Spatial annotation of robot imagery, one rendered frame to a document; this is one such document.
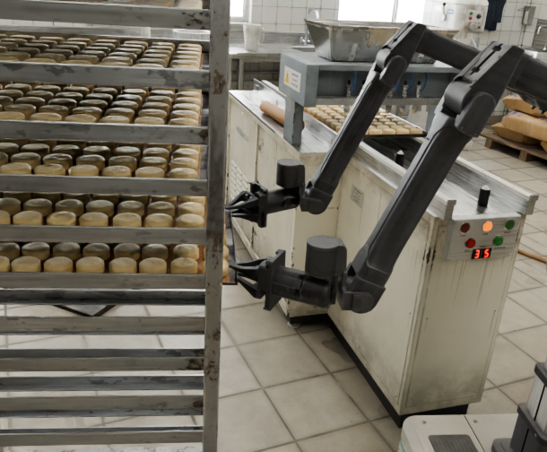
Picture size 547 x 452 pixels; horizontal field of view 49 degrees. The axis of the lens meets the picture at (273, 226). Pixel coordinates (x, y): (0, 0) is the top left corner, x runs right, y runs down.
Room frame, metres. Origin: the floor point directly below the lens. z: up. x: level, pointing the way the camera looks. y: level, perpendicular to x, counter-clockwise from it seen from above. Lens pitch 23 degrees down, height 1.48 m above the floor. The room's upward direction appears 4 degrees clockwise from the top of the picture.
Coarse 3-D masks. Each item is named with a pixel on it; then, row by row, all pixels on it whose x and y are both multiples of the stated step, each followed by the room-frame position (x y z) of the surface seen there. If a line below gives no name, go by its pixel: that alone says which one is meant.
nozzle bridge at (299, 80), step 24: (288, 72) 2.46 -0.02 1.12; (312, 72) 2.27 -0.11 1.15; (336, 72) 2.39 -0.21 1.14; (360, 72) 2.42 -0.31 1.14; (408, 72) 2.49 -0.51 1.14; (432, 72) 2.42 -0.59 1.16; (456, 72) 2.46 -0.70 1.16; (288, 96) 2.44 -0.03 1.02; (312, 96) 2.27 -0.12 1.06; (336, 96) 2.38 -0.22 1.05; (408, 96) 2.48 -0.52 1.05; (432, 96) 2.53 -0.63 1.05; (288, 120) 2.42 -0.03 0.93; (432, 120) 2.64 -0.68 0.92
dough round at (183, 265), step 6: (180, 258) 1.01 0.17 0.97; (186, 258) 1.01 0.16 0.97; (174, 264) 0.99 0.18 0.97; (180, 264) 0.99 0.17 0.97; (186, 264) 0.99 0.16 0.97; (192, 264) 0.99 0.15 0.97; (174, 270) 0.98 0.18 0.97; (180, 270) 0.97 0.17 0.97; (186, 270) 0.97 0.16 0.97; (192, 270) 0.98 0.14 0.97
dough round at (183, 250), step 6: (180, 246) 1.07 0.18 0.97; (186, 246) 1.07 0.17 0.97; (192, 246) 1.07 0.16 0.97; (174, 252) 1.04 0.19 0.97; (180, 252) 1.04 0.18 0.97; (186, 252) 1.04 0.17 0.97; (192, 252) 1.04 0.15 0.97; (198, 252) 1.06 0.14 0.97; (174, 258) 1.04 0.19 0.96; (192, 258) 1.04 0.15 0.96
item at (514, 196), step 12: (408, 144) 2.44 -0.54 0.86; (420, 144) 2.35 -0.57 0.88; (456, 168) 2.10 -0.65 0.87; (468, 168) 2.03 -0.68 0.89; (480, 168) 2.01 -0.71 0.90; (468, 180) 2.02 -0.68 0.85; (480, 180) 1.96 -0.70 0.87; (492, 180) 1.90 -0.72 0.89; (504, 180) 1.88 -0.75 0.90; (492, 192) 1.89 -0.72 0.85; (504, 192) 1.84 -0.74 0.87; (516, 192) 1.78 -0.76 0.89; (516, 204) 1.77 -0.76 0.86; (528, 204) 1.73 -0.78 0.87
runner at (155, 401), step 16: (0, 400) 0.90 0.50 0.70; (16, 400) 0.91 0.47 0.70; (32, 400) 0.91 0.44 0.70; (48, 400) 0.91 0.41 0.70; (64, 400) 0.92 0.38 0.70; (80, 400) 0.92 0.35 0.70; (96, 400) 0.92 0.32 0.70; (112, 400) 0.93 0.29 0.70; (128, 400) 0.93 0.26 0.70; (144, 400) 0.93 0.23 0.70; (160, 400) 0.94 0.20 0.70; (176, 400) 0.94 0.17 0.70; (192, 400) 0.94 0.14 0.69
